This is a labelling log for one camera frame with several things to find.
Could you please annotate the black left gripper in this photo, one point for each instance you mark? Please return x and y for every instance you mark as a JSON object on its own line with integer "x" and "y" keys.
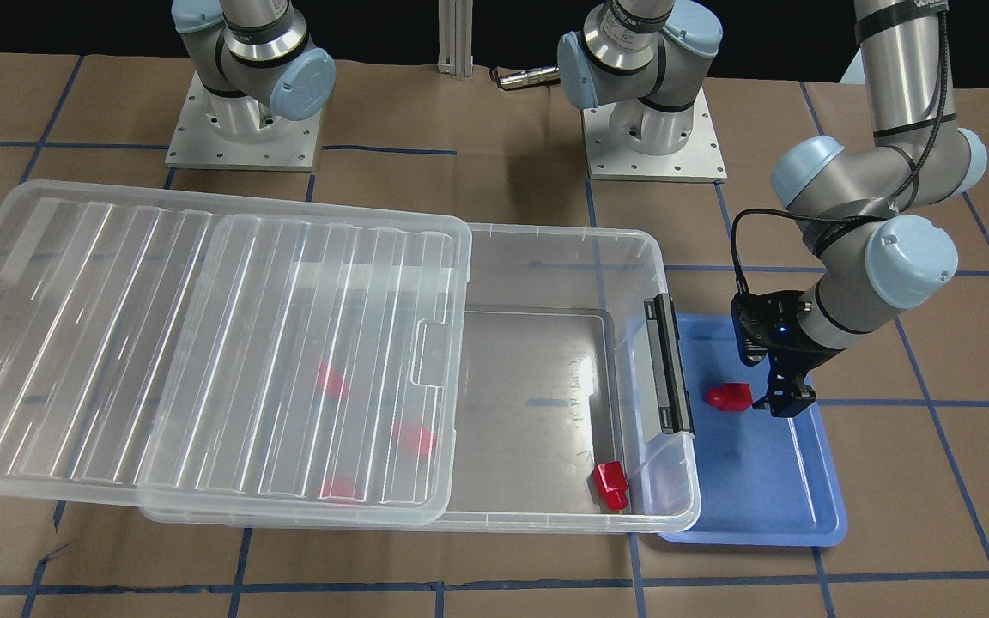
{"x": 801, "y": 352}

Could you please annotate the red block with stud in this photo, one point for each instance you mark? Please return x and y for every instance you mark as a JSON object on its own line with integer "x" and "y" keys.
{"x": 730, "y": 397}

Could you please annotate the clear ribbed box lid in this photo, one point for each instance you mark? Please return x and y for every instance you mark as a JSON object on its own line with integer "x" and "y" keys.
{"x": 220, "y": 359}

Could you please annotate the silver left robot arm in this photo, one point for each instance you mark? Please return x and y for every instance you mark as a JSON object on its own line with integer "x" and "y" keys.
{"x": 647, "y": 60}

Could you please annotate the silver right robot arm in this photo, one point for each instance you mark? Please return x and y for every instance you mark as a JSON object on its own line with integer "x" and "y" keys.
{"x": 219, "y": 96}

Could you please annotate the clear plastic storage box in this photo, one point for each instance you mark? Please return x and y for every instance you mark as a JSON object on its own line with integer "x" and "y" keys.
{"x": 524, "y": 348}

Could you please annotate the red block box centre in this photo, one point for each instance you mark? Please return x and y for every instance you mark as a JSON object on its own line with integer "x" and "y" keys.
{"x": 414, "y": 440}

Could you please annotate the red block box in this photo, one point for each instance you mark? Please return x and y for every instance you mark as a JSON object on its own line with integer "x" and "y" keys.
{"x": 338, "y": 489}
{"x": 414, "y": 440}

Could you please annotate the red block in box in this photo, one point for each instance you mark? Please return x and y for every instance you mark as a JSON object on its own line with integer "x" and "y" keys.
{"x": 330, "y": 383}

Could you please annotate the red block box front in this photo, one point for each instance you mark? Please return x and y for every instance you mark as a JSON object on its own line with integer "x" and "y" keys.
{"x": 338, "y": 489}

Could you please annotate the blue plastic tray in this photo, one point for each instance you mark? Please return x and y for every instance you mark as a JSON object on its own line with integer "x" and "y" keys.
{"x": 763, "y": 480}

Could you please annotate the red block near latch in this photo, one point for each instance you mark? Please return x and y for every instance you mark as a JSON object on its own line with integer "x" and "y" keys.
{"x": 611, "y": 483}

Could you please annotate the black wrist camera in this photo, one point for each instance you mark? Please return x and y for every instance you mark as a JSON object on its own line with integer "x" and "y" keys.
{"x": 766, "y": 323}

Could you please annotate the black box latch handle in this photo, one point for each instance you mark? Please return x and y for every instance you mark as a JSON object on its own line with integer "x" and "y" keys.
{"x": 673, "y": 408}

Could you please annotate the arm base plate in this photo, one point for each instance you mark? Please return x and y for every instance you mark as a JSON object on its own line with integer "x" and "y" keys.
{"x": 629, "y": 142}
{"x": 240, "y": 134}

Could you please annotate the aluminium frame post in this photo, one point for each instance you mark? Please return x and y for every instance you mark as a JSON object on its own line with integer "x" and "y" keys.
{"x": 454, "y": 24}

